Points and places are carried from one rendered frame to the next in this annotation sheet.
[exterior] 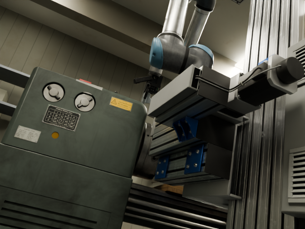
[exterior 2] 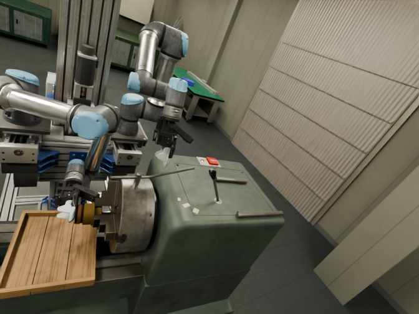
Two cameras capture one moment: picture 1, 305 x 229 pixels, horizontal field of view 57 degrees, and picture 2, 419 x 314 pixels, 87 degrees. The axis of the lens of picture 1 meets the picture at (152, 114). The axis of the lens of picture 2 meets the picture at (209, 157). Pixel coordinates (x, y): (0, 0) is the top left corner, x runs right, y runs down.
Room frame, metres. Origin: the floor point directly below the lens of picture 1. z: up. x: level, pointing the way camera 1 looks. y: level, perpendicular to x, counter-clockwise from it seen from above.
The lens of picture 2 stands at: (2.31, -0.08, 1.84)
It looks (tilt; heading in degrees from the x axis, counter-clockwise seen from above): 27 degrees down; 158
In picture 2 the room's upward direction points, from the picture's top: 25 degrees clockwise
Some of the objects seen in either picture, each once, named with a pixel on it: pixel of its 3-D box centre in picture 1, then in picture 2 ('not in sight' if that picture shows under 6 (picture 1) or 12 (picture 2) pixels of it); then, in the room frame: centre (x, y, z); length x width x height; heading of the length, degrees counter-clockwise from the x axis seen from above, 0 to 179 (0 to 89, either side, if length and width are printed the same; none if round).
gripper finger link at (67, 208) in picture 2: not in sight; (66, 209); (1.64, -0.25, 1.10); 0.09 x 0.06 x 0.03; 11
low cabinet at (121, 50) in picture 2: not in sight; (113, 46); (-5.75, -1.32, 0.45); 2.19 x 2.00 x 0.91; 109
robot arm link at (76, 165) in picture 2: not in sight; (75, 171); (1.38, -0.30, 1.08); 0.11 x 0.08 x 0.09; 11
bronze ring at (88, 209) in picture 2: not in sight; (88, 214); (1.62, -0.17, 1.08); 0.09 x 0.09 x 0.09; 13
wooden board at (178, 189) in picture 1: (181, 195); (56, 245); (1.64, -0.27, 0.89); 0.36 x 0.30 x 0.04; 12
